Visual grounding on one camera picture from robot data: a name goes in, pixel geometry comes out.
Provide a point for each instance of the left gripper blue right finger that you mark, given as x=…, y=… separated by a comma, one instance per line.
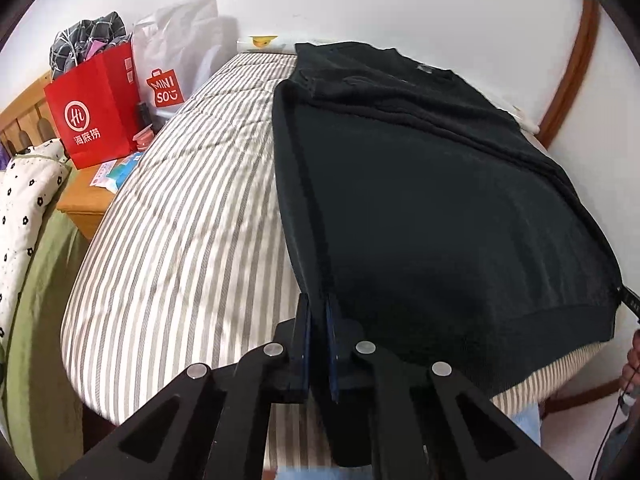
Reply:
x=334, y=332

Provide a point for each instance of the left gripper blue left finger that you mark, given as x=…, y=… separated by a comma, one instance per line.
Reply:
x=298, y=351

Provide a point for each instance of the black sweatshirt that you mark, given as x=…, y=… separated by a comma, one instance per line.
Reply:
x=461, y=258

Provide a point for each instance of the plaid clothing in bag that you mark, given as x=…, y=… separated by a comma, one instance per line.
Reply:
x=78, y=43

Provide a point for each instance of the person right hand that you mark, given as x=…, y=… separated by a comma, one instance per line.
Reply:
x=629, y=378

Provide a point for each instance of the blue jeans leg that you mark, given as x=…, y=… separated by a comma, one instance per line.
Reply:
x=527, y=420

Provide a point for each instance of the striped quilted mattress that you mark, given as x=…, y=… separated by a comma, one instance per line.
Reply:
x=190, y=264

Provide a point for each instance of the green bed cover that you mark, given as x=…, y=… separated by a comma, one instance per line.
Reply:
x=43, y=412

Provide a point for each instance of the papers on nightstand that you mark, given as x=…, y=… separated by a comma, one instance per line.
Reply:
x=112, y=175

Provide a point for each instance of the wooden nightstand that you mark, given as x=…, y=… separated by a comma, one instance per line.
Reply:
x=84, y=203

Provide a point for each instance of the white yellow-patterned bed sheet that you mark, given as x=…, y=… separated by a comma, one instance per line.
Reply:
x=285, y=44

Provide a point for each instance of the white Miniso plastic bag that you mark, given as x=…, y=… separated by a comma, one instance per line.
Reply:
x=177, y=49

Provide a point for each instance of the red paper shopping bag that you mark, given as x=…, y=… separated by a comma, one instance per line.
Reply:
x=94, y=107

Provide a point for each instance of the white black-dotted blanket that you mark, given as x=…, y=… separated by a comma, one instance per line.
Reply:
x=27, y=186

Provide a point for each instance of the wooden headboard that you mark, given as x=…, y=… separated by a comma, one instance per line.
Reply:
x=27, y=121

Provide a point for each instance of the brown wooden door frame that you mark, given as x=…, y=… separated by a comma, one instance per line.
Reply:
x=574, y=74

